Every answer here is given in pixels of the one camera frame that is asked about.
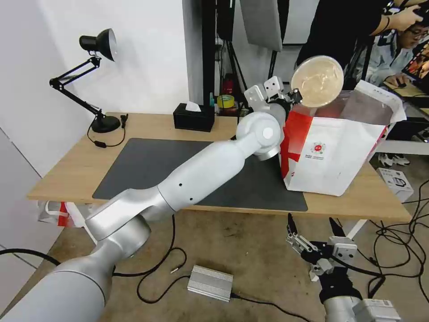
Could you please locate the seated person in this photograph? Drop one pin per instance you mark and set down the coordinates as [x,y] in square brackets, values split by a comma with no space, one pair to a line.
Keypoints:
[392,57]

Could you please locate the small green bottle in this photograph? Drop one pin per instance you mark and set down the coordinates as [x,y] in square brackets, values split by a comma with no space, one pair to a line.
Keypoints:
[212,100]

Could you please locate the black tissue box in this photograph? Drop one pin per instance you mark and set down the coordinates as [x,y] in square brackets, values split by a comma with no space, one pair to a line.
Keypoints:
[192,120]

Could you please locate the standing person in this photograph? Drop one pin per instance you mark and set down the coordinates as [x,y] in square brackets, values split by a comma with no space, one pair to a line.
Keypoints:
[328,27]

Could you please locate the white table leg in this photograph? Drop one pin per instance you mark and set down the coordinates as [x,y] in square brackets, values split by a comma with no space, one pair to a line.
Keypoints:
[356,229]
[80,214]

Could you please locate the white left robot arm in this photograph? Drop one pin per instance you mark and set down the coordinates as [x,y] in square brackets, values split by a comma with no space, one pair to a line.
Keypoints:
[201,167]

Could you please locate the white cardboard product box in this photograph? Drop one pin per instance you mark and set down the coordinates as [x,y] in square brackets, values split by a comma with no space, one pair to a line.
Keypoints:
[395,184]

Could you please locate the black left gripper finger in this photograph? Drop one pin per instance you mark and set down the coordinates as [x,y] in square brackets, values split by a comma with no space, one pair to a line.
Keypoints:
[297,95]

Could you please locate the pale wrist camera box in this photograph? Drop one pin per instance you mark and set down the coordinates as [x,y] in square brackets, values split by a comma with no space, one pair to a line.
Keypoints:
[274,85]
[344,251]

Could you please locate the black desk lamp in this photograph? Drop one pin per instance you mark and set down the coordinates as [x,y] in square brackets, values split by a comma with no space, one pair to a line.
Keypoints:
[100,40]

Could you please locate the dark grey desk mat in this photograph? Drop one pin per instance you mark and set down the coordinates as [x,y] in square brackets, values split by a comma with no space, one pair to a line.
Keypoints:
[140,167]

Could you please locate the grey acoustic panel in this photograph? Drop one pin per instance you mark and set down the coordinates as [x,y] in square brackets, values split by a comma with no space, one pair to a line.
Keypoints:
[264,23]

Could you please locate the white tissue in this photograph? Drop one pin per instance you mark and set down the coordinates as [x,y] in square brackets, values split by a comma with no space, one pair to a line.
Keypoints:
[193,106]

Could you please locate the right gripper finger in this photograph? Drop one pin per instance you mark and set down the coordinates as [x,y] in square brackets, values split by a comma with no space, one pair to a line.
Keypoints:
[338,229]
[295,231]

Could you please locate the silver power supply box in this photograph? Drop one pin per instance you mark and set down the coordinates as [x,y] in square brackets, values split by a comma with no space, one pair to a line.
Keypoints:
[209,283]

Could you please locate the yellow tape roll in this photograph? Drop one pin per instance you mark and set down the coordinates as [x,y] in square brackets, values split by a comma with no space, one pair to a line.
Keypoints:
[226,101]

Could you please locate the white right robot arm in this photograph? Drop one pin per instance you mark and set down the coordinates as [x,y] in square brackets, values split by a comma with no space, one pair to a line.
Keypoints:
[355,310]

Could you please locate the black white shoes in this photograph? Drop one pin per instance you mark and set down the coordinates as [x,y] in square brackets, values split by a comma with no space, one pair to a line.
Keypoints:
[390,160]

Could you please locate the white red takeout bag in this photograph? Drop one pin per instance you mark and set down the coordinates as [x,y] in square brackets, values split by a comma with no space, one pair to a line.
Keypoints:
[328,157]

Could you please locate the red canister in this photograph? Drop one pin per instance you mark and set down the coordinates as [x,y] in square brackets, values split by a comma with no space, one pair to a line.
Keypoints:
[229,84]

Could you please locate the black metal frame post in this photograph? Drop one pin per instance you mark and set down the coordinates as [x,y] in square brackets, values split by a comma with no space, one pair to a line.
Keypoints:
[207,50]

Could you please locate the open laptop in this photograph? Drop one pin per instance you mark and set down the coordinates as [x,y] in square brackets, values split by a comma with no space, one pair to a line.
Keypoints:
[417,63]

